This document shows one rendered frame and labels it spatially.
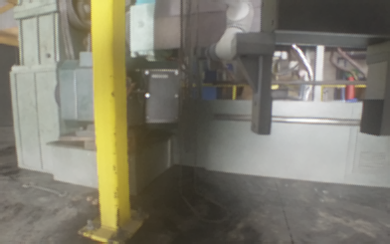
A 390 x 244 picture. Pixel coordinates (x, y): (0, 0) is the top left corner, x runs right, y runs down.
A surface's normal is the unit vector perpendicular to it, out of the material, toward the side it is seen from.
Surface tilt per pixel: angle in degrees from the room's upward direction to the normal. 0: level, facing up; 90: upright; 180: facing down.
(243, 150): 90
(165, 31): 90
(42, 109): 90
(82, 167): 90
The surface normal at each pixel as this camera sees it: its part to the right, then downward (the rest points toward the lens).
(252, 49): -0.01, 0.12
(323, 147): -0.27, 0.11
